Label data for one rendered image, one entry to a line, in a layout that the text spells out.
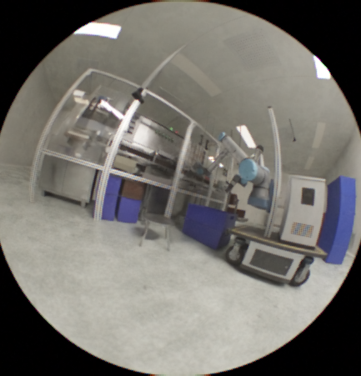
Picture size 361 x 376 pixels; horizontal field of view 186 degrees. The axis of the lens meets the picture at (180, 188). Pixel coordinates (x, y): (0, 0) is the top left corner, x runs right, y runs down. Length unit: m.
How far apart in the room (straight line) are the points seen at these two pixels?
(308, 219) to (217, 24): 2.41
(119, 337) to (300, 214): 1.16
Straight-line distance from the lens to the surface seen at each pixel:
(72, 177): 1.65
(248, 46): 2.23
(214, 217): 1.27
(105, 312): 0.56
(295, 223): 0.98
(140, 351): 0.51
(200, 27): 2.21
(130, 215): 1.45
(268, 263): 0.95
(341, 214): 2.22
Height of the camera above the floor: 0.51
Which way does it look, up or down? 4 degrees up
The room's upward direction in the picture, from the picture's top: 14 degrees clockwise
